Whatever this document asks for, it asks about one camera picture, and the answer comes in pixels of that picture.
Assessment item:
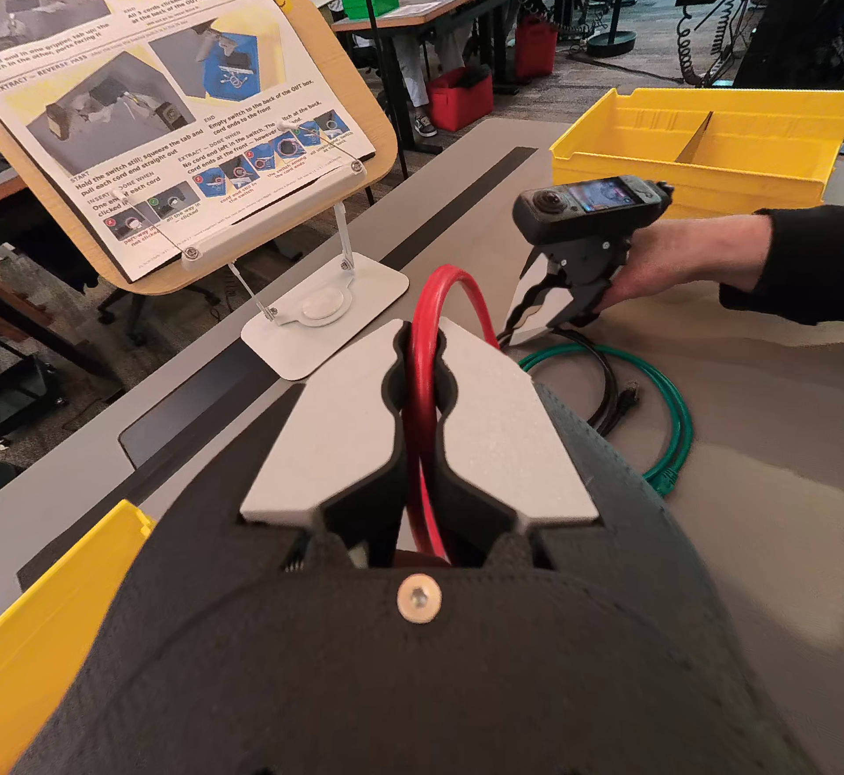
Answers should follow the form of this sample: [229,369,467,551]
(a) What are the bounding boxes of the person's right forearm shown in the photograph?
[719,204,844,326]

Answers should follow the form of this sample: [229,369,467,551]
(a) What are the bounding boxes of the instruction sheet on wooden stand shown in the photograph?
[0,0,398,296]

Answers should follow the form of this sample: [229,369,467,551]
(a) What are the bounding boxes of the red container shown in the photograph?
[514,16,558,80]

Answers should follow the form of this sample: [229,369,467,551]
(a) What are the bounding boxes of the green ethernet cable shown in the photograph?
[517,343,695,497]

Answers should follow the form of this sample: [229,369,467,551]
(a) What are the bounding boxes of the printed instruction sheet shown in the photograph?
[0,0,377,282]

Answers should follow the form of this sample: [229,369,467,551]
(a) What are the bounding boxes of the wooden work table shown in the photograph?
[330,0,634,156]

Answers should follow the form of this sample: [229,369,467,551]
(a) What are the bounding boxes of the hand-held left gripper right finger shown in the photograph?
[432,316,601,568]

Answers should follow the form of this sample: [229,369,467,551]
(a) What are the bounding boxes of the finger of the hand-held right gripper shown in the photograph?
[498,259,559,347]
[506,289,576,345]

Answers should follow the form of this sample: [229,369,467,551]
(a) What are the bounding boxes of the red bag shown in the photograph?
[425,66,495,132]

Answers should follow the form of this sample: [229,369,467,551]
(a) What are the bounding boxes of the black ethernet cable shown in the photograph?
[501,329,642,436]

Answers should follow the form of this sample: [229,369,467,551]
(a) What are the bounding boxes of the person's right hand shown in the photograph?
[597,214,774,315]

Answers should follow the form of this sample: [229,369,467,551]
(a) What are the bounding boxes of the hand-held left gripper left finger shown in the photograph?
[239,318,413,568]

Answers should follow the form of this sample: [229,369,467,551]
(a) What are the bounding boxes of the red ethernet cable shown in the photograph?
[404,263,502,568]

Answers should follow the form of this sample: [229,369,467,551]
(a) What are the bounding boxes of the yellow plastic bin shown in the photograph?
[549,87,844,212]
[0,499,157,772]

